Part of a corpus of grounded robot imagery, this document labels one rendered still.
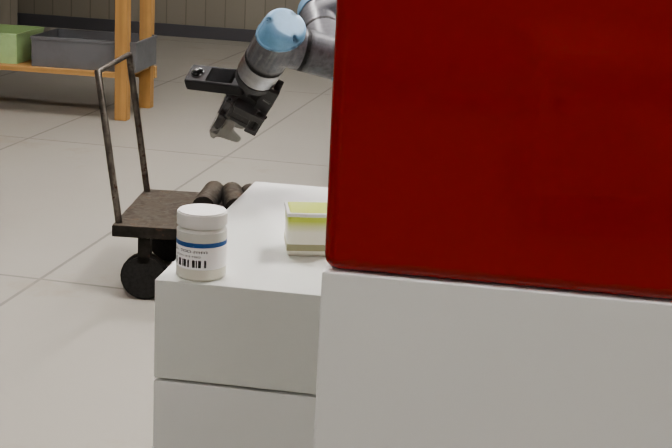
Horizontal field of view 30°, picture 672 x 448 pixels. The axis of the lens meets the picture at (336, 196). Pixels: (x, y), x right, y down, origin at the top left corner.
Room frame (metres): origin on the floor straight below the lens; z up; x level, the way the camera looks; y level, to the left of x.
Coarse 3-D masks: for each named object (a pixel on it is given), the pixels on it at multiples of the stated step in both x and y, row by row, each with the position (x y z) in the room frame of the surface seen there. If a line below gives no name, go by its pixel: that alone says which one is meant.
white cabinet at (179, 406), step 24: (168, 384) 1.65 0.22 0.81; (192, 384) 1.65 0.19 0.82; (216, 384) 1.65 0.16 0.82; (168, 408) 1.65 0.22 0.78; (192, 408) 1.65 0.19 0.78; (216, 408) 1.64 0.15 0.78; (240, 408) 1.64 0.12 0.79; (264, 408) 1.63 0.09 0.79; (288, 408) 1.63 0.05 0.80; (312, 408) 1.62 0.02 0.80; (168, 432) 1.65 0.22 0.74; (192, 432) 1.65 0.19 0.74; (216, 432) 1.64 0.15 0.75; (240, 432) 1.64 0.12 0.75; (264, 432) 1.63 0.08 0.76; (288, 432) 1.62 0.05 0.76; (312, 432) 1.62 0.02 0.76
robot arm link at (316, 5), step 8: (304, 0) 2.31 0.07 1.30; (312, 0) 2.30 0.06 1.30; (320, 0) 2.29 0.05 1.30; (328, 0) 2.29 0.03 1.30; (304, 8) 2.29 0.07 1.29; (312, 8) 2.27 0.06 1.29; (320, 8) 2.27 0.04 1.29; (328, 8) 2.27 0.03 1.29; (304, 16) 2.27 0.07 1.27; (312, 16) 2.25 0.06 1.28; (320, 16) 2.24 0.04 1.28; (328, 16) 2.24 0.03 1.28
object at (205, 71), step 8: (192, 72) 2.26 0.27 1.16; (200, 72) 2.26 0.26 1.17; (208, 72) 2.26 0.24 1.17; (216, 72) 2.26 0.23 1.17; (224, 72) 2.25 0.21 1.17; (232, 72) 2.25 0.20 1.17; (184, 80) 2.25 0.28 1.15; (192, 80) 2.25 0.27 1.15; (200, 80) 2.24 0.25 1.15; (208, 80) 2.24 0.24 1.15; (216, 80) 2.24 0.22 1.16; (224, 80) 2.23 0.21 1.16; (232, 80) 2.23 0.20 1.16; (192, 88) 2.26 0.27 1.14; (200, 88) 2.25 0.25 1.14; (208, 88) 2.24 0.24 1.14; (216, 88) 2.24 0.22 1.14; (224, 88) 2.23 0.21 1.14; (232, 88) 2.22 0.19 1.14; (240, 88) 2.22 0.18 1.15
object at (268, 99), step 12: (240, 84) 2.20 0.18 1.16; (276, 84) 2.23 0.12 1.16; (228, 96) 2.24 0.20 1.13; (240, 96) 2.24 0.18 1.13; (252, 96) 2.23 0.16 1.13; (264, 96) 2.22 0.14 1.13; (276, 96) 2.21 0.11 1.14; (228, 108) 2.23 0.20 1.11; (240, 108) 2.23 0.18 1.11; (252, 108) 2.24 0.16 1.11; (264, 108) 2.24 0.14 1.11; (240, 120) 2.26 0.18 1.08; (252, 120) 2.24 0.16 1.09; (252, 132) 2.26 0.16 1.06
